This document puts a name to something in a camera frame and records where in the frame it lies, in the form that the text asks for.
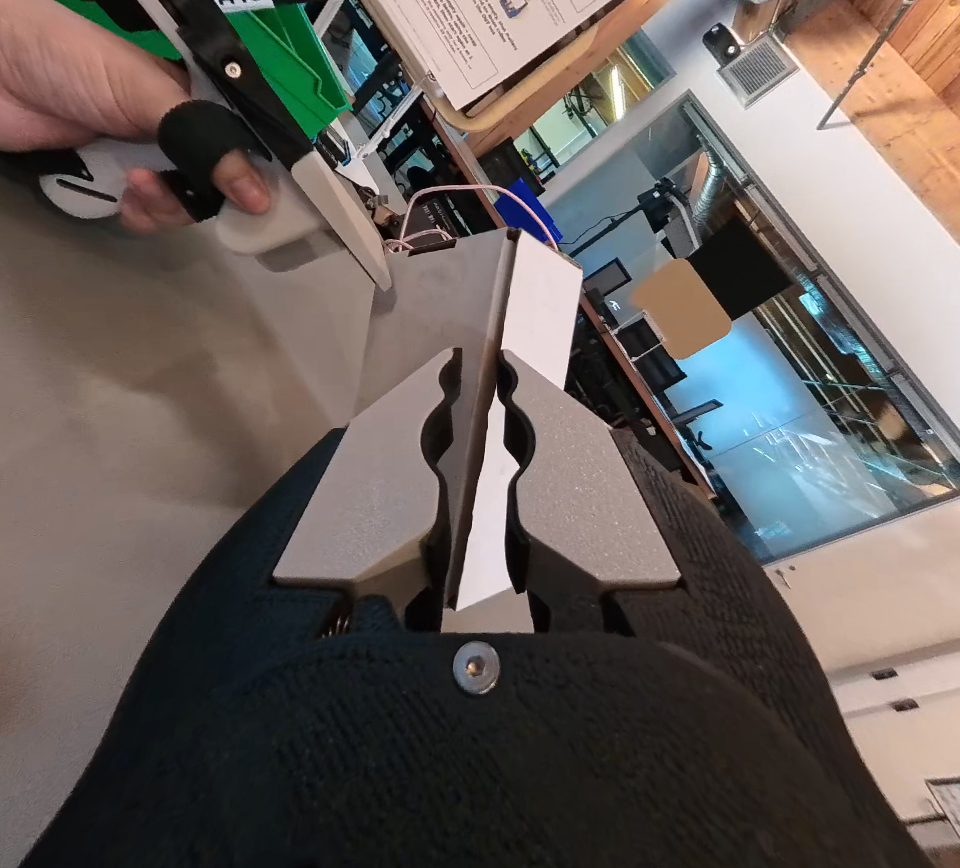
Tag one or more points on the white paper notice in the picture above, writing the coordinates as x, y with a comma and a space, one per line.
946, 808

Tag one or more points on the white cardboard box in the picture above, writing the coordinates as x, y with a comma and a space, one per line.
540, 313

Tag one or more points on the wall vent grille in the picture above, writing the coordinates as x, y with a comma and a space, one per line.
757, 69

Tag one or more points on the green plastic bin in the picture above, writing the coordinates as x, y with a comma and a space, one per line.
285, 72

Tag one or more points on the blue plastic bin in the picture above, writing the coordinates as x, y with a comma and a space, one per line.
521, 204

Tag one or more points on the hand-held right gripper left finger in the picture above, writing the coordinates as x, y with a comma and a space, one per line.
360, 500

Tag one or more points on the person's left hand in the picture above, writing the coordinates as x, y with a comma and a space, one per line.
60, 80

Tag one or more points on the white cabinet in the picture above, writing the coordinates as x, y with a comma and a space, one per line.
885, 620

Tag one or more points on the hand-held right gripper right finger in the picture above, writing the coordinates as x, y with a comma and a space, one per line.
592, 500

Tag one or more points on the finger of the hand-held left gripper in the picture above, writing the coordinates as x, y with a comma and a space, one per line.
341, 215

